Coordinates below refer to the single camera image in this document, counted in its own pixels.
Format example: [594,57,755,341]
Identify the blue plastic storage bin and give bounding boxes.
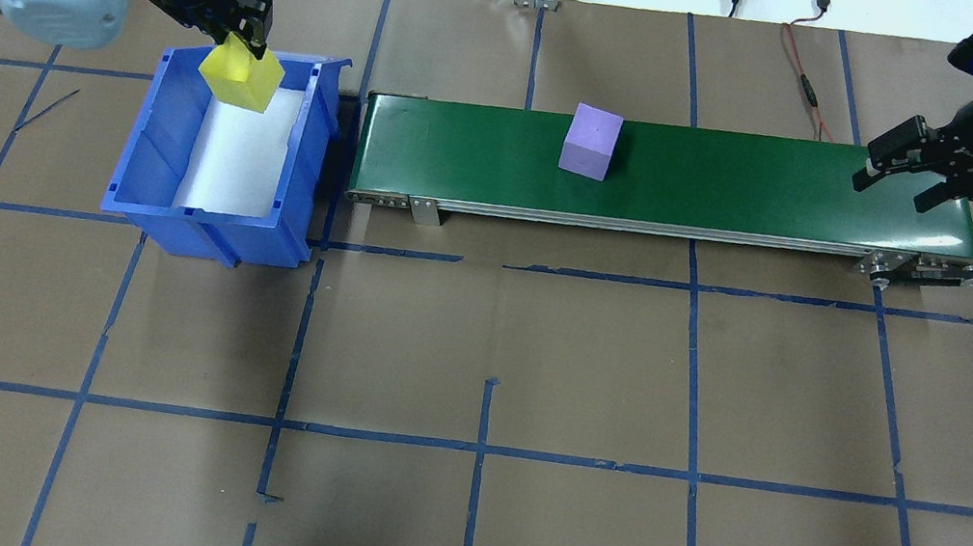
[94,23,355,284]

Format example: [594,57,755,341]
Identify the green conveyor belt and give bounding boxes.
[342,68,973,314]

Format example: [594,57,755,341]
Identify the yellow foam block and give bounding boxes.
[192,28,291,118]

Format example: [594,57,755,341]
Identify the red and black wires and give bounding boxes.
[766,0,857,144]

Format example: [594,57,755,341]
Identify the thin black cable tie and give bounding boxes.
[13,79,81,143]

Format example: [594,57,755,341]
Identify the purple foam block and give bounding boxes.
[557,100,627,184]

